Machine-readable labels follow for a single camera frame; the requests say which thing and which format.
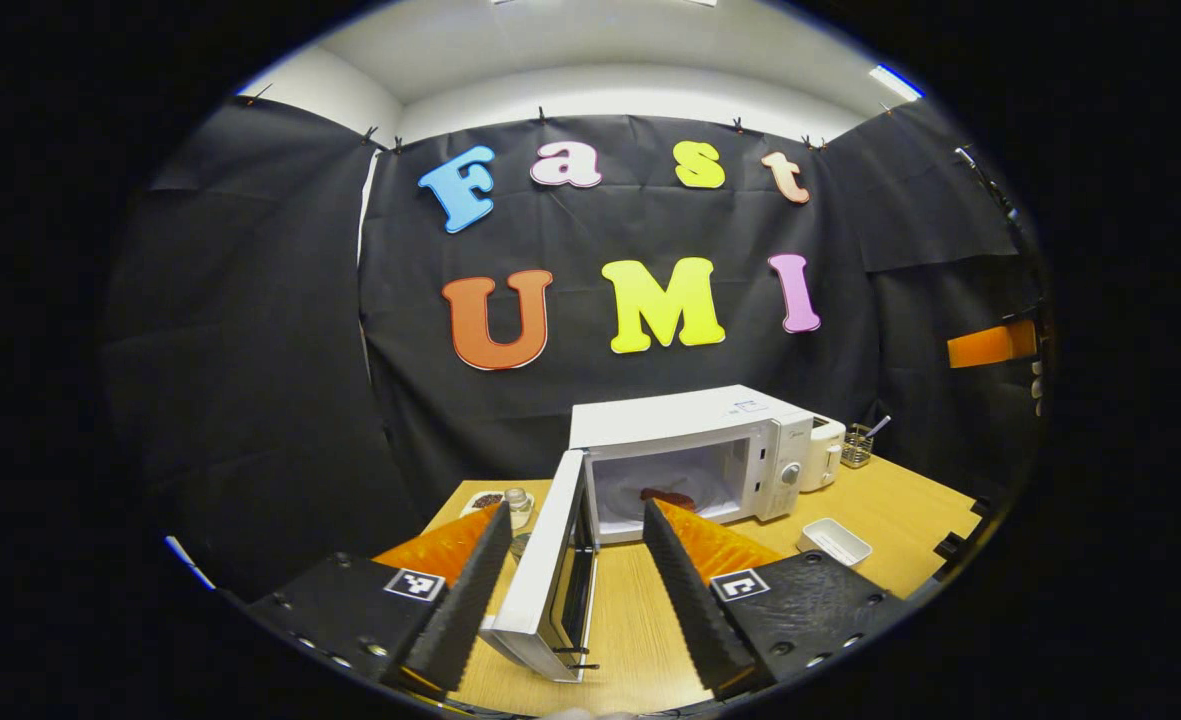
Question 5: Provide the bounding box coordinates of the white toaster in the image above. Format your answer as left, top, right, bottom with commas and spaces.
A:
800, 415, 848, 493

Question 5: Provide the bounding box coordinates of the white rectangular tray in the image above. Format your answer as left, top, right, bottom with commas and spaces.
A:
796, 517, 874, 569

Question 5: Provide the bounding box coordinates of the white microwave oven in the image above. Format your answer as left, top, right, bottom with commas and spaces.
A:
480, 385, 816, 684

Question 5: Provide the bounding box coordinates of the black backdrop cloth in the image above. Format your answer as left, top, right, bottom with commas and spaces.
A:
100, 95, 1046, 601

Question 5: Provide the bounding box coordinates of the glass turntable plate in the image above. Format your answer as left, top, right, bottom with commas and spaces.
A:
600, 462, 746, 521

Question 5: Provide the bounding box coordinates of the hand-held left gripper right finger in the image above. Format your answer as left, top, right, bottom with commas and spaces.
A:
642, 498, 916, 701

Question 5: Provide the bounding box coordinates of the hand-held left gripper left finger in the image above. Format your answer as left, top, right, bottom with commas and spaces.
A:
245, 500, 513, 698

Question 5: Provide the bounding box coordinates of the ceiling light panel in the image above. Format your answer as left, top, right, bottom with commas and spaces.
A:
869, 63, 924, 102

